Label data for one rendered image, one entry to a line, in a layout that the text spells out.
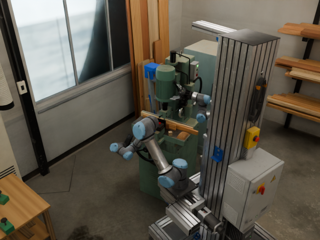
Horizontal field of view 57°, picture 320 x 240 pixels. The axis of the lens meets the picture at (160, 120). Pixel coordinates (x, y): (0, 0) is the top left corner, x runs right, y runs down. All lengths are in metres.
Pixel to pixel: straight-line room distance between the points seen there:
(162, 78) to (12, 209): 1.72
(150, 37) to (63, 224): 2.72
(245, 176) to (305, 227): 1.66
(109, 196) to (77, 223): 0.45
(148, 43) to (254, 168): 2.89
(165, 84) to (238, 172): 1.10
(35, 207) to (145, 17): 2.82
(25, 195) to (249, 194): 1.94
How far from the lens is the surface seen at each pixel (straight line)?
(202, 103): 2.50
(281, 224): 3.45
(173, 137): 2.78
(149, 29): 4.39
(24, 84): 3.28
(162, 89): 2.69
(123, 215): 3.29
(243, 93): 1.77
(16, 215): 2.84
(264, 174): 2.01
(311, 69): 4.11
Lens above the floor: 2.50
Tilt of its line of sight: 32 degrees down
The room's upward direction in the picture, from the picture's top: 1 degrees clockwise
